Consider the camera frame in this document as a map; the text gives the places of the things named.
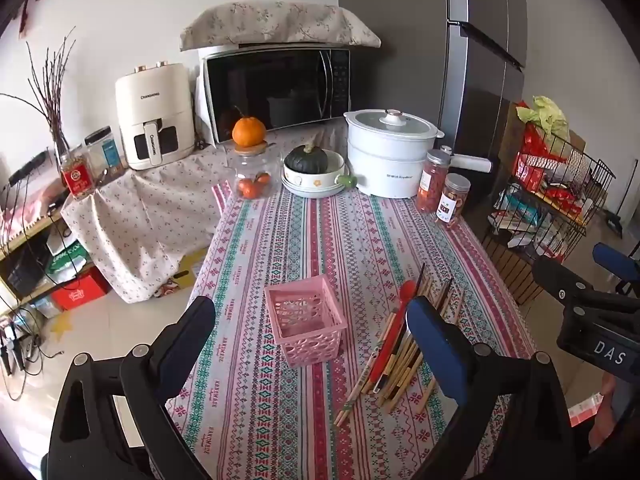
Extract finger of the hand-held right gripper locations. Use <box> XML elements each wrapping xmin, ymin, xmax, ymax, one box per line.
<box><xmin>531</xmin><ymin>255</ymin><xmax>640</xmax><ymax>311</ymax></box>
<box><xmin>593</xmin><ymin>242</ymin><xmax>640</xmax><ymax>294</ymax></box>

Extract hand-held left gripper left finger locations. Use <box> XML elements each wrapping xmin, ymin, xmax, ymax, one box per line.
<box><xmin>40</xmin><ymin>296</ymin><xmax>217</xmax><ymax>480</ymax></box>

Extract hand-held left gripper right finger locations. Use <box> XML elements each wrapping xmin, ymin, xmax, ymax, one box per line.
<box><xmin>406</xmin><ymin>296</ymin><xmax>573</xmax><ymax>480</ymax></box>

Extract pile of wooden chopsticks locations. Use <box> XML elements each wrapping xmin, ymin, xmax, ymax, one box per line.
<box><xmin>334</xmin><ymin>262</ymin><xmax>466</xmax><ymax>428</ymax></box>

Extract red plastic spoon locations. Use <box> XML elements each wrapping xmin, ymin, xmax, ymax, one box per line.
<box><xmin>372</xmin><ymin>280</ymin><xmax>417</xmax><ymax>391</ymax></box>

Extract pink plastic basket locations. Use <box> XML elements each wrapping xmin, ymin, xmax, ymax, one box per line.
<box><xmin>264</xmin><ymin>274</ymin><xmax>347</xmax><ymax>366</ymax></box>

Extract red white carton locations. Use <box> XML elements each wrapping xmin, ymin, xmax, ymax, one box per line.
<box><xmin>567</xmin><ymin>392</ymin><xmax>606</xmax><ymax>426</ymax></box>

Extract yellow cardboard box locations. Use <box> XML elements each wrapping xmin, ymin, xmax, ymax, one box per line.
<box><xmin>165</xmin><ymin>250</ymin><xmax>208</xmax><ymax>288</ymax></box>

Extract red box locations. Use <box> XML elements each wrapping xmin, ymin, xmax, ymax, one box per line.
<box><xmin>51</xmin><ymin>270</ymin><xmax>112</xmax><ymax>312</ymax></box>

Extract yellow star sticker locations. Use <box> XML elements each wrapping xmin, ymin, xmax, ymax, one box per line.
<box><xmin>52</xmin><ymin>312</ymin><xmax>76</xmax><ymax>343</ymax></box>

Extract floral cabinet cloth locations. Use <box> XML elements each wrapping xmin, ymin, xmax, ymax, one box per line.
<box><xmin>61</xmin><ymin>125</ymin><xmax>351</xmax><ymax>305</ymax></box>

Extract red snack packets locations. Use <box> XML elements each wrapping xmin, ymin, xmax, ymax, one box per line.
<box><xmin>515</xmin><ymin>102</ymin><xmax>596</xmax><ymax>221</ymax></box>

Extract jar of nuts silver lid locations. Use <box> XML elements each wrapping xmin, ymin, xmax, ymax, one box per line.
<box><xmin>435</xmin><ymin>173</ymin><xmax>472</xmax><ymax>226</ymax></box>

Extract green plastic bag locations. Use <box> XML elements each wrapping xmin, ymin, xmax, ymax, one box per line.
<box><xmin>45</xmin><ymin>245</ymin><xmax>88</xmax><ymax>286</ymax></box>

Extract patterned striped tablecloth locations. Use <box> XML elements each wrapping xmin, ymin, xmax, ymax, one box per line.
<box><xmin>167</xmin><ymin>180</ymin><xmax>538</xmax><ymax>480</ymax></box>

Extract jar of red berries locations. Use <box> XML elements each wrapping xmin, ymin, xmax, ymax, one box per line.
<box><xmin>417</xmin><ymin>149</ymin><xmax>451</xmax><ymax>213</ymax></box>

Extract green leafy cabbage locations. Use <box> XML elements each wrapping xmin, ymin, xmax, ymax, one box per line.
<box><xmin>530</xmin><ymin>96</ymin><xmax>571</xmax><ymax>143</ymax></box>

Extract brown cardboard box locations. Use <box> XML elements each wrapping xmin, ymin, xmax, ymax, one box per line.
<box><xmin>492</xmin><ymin>102</ymin><xmax>586</xmax><ymax>171</ymax></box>

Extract white electric cooking pot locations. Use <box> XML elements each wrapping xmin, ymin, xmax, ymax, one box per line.
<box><xmin>343</xmin><ymin>108</ymin><xmax>496</xmax><ymax>198</ymax></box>

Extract glass jar with wooden lid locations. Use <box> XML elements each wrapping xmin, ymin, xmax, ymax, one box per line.
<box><xmin>226</xmin><ymin>141</ymin><xmax>281</xmax><ymax>202</ymax></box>

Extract wooden shelf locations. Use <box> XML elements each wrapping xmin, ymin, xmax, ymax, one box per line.
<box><xmin>0</xmin><ymin>195</ymin><xmax>116</xmax><ymax>311</ymax></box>

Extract red label jar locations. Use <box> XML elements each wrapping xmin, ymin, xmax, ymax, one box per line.
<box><xmin>60</xmin><ymin>146</ymin><xmax>96</xmax><ymax>201</ymax></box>

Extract blue label jar black lid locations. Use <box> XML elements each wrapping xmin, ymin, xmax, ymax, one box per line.
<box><xmin>84</xmin><ymin>126</ymin><xmax>126</xmax><ymax>181</ymax></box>

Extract dark green kabocha squash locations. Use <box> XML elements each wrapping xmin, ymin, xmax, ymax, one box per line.
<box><xmin>285</xmin><ymin>142</ymin><xmax>329</xmax><ymax>175</ymax></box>

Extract orange with stem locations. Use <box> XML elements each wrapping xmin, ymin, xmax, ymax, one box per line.
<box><xmin>232</xmin><ymin>106</ymin><xmax>267</xmax><ymax>148</ymax></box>

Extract white glass pot lid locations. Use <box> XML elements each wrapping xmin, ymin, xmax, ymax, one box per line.
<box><xmin>350</xmin><ymin>109</ymin><xmax>433</xmax><ymax>141</ymax></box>

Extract cream air fryer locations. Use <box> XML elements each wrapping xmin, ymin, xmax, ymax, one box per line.
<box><xmin>115</xmin><ymin>61</ymin><xmax>197</xmax><ymax>171</ymax></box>

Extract black white microwave oven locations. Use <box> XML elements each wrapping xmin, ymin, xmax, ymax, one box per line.
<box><xmin>197</xmin><ymin>45</ymin><xmax>353</xmax><ymax>148</ymax></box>

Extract dry twig bouquet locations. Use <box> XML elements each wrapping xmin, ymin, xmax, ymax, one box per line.
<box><xmin>0</xmin><ymin>27</ymin><xmax>76</xmax><ymax>161</ymax></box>

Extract grey refrigerator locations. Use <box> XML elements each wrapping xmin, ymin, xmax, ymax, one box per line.
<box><xmin>336</xmin><ymin>0</ymin><xmax>528</xmax><ymax>206</ymax></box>

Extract floral microwave cover cloth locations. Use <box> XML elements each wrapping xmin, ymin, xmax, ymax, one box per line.
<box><xmin>179</xmin><ymin>1</ymin><xmax>382</xmax><ymax>52</ymax></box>

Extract black wire storage rack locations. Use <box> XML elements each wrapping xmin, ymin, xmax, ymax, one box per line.
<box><xmin>482</xmin><ymin>125</ymin><xmax>617</xmax><ymax>306</ymax></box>

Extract bundle of black cables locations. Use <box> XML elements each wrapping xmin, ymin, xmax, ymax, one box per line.
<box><xmin>0</xmin><ymin>180</ymin><xmax>66</xmax><ymax>401</ymax></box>

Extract red wall hanging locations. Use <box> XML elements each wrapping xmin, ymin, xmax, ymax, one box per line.
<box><xmin>19</xmin><ymin>0</ymin><xmax>53</xmax><ymax>38</ymax></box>

